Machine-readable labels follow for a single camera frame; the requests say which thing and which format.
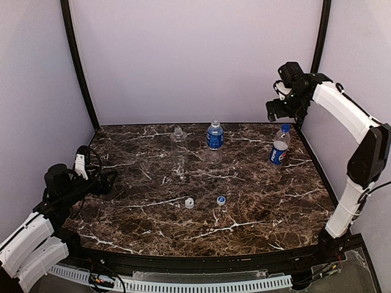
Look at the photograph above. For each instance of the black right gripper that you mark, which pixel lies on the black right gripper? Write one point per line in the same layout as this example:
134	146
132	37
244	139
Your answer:
275	107

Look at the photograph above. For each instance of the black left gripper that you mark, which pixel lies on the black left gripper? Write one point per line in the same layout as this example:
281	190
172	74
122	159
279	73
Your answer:
102	184

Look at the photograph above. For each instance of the pepsi label bottle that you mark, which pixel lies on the pepsi label bottle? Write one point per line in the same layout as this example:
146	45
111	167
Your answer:
279	150

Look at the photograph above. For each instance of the blue label water bottle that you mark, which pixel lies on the blue label water bottle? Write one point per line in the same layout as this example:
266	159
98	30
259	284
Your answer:
215	141

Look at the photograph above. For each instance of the clear unlabeled plastic bottle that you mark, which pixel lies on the clear unlabeled plastic bottle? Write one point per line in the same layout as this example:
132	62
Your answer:
179	150

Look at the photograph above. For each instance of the white clear bottle cap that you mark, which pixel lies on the white clear bottle cap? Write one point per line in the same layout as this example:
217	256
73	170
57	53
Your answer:
189	203

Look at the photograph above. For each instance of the white blue bottle cap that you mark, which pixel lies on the white blue bottle cap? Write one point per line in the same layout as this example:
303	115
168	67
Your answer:
221	200

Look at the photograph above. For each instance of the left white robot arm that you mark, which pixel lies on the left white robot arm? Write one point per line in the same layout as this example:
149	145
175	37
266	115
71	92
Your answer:
42	241

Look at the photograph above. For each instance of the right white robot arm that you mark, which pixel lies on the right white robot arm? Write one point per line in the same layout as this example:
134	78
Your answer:
296	91

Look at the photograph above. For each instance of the small circuit board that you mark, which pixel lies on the small circuit board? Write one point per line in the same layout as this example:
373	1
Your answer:
101	281

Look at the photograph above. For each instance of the black right corner post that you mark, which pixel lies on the black right corner post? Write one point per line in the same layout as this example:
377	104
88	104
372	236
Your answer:
321	35

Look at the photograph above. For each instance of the black corner post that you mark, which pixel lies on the black corner post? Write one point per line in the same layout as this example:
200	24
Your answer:
321	35
77	64

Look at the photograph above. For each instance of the white slotted cable duct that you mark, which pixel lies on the white slotted cable duct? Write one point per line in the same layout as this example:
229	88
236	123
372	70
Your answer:
253	281

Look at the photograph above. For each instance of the black front table rail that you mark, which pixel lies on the black front table rail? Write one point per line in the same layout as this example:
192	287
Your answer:
287	261

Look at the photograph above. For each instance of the black left corner post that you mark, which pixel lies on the black left corner post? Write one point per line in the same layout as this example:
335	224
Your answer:
77	64

